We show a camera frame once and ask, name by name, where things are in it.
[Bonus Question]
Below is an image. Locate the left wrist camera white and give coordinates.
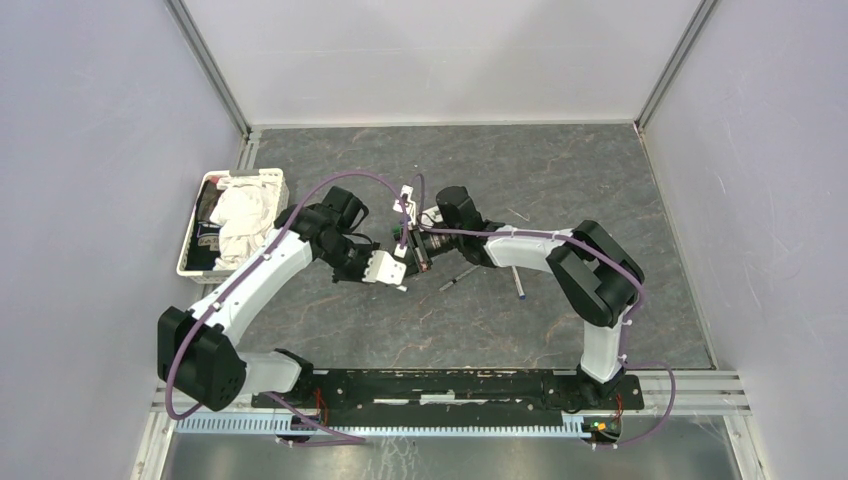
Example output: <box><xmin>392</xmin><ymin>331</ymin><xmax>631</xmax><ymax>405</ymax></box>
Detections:
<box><xmin>362</xmin><ymin>250</ymin><xmax>407</xmax><ymax>292</ymax></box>

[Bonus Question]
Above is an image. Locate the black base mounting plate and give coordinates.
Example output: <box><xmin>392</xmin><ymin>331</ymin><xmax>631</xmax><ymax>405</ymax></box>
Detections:
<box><xmin>282</xmin><ymin>369</ymin><xmax>645</xmax><ymax>428</ymax></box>

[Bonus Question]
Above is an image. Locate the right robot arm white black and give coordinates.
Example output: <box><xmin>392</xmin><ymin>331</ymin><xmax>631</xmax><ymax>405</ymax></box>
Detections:
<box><xmin>393</xmin><ymin>185</ymin><xmax>645</xmax><ymax>408</ymax></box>

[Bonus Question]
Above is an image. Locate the white plastic basket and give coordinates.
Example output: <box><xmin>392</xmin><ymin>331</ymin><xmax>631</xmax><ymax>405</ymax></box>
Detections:
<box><xmin>176</xmin><ymin>168</ymin><xmax>289</xmax><ymax>284</ymax></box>

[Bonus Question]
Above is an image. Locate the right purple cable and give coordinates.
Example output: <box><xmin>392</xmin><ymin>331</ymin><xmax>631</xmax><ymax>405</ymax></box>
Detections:
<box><xmin>409</xmin><ymin>173</ymin><xmax>678</xmax><ymax>450</ymax></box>

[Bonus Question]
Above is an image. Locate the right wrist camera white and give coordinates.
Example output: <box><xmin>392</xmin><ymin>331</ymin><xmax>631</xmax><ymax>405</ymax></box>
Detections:
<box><xmin>393</xmin><ymin>185</ymin><xmax>443</xmax><ymax>234</ymax></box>

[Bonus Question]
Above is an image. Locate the white crumpled cloth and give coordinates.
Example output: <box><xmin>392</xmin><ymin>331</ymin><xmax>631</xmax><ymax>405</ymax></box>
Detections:
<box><xmin>210</xmin><ymin>177</ymin><xmax>281</xmax><ymax>271</ymax></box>

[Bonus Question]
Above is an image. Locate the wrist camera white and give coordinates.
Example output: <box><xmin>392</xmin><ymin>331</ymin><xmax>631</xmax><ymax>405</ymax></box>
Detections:
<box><xmin>393</xmin><ymin>185</ymin><xmax>443</xmax><ymax>234</ymax></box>
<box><xmin>362</xmin><ymin>250</ymin><xmax>407</xmax><ymax>292</ymax></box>

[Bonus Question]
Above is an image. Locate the black gel pen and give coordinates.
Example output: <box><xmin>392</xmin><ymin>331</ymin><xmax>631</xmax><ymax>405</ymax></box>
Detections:
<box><xmin>438</xmin><ymin>265</ymin><xmax>479</xmax><ymax>292</ymax></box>

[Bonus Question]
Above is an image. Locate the white slotted cable duct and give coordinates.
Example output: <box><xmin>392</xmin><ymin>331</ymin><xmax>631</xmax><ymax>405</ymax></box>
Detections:
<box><xmin>173</xmin><ymin>413</ymin><xmax>598</xmax><ymax>439</ymax></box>

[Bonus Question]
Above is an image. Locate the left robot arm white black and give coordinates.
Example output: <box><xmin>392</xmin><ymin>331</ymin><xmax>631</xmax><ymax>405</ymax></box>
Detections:
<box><xmin>156</xmin><ymin>186</ymin><xmax>377</xmax><ymax>419</ymax></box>

